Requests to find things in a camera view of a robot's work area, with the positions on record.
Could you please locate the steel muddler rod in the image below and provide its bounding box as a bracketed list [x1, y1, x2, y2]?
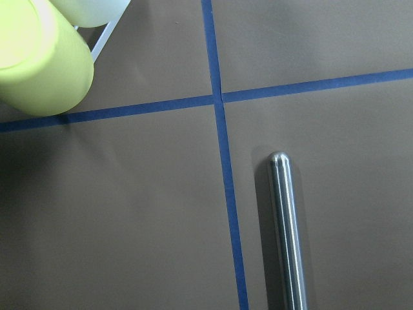
[268, 152, 308, 309]

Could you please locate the clear cup rack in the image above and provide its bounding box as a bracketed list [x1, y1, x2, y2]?
[74, 16, 122, 62]

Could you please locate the yellow-green upturned cup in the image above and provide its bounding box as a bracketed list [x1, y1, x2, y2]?
[1, 1, 94, 116]

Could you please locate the white upturned cup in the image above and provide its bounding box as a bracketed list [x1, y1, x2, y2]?
[50, 0, 130, 28]

